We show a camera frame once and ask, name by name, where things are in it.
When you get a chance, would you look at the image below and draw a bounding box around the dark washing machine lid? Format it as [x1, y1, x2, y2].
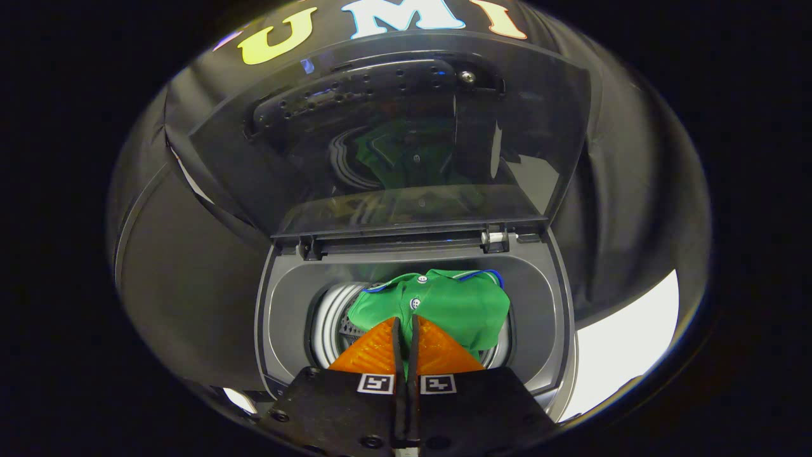
[187, 29, 594, 255]

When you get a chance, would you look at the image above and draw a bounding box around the green polo shirt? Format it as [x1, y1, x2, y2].
[348, 269, 511, 362]

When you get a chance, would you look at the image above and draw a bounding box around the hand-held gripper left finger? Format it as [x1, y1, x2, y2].
[257, 316, 407, 454]

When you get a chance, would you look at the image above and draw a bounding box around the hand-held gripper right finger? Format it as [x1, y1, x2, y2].
[409, 314, 559, 456]

